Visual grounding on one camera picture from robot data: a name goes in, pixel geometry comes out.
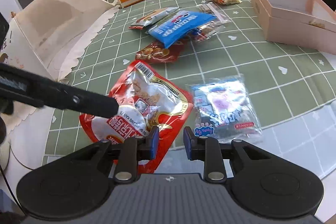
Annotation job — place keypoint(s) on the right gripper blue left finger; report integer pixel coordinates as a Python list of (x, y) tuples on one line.
[(133, 150)]

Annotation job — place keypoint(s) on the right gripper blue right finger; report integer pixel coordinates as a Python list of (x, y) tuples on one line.
[(207, 150)]

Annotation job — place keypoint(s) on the clear blue candy bag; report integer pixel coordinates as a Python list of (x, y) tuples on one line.
[(224, 111)]

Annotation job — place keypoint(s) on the large red snack bag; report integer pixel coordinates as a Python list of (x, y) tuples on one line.
[(146, 99)]

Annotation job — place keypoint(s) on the dark red egg snack packet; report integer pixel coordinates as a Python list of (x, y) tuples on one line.
[(155, 53)]

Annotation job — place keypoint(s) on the clear biscuit packet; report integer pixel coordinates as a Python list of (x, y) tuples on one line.
[(207, 30)]

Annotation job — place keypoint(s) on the blue seaweed snack bag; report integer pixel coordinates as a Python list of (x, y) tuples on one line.
[(177, 25)]

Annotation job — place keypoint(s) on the green checked tablecloth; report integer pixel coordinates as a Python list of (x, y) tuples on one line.
[(291, 88)]

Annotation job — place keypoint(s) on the silver bread snack packet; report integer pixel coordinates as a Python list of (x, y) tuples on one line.
[(152, 18)]

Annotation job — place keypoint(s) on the pink cardboard box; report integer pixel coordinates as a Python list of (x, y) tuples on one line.
[(304, 23)]

